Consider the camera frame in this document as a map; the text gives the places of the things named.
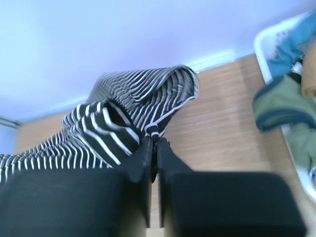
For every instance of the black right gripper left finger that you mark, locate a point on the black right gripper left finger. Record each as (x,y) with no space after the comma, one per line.
(113,202)

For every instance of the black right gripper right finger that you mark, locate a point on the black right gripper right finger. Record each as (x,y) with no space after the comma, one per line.
(223,204)

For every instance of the black white striped tank top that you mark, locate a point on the black white striped tank top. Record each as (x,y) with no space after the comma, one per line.
(122,109)

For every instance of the olive green garment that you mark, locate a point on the olive green garment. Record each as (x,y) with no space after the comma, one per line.
(280,102)

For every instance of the tan brown garment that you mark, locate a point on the tan brown garment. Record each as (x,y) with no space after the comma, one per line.
(308,81)

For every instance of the white plastic laundry basket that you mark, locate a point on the white plastic laundry basket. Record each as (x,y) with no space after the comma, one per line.
(265,48)

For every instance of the teal blue garment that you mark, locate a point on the teal blue garment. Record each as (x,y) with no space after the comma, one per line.
(293,46)

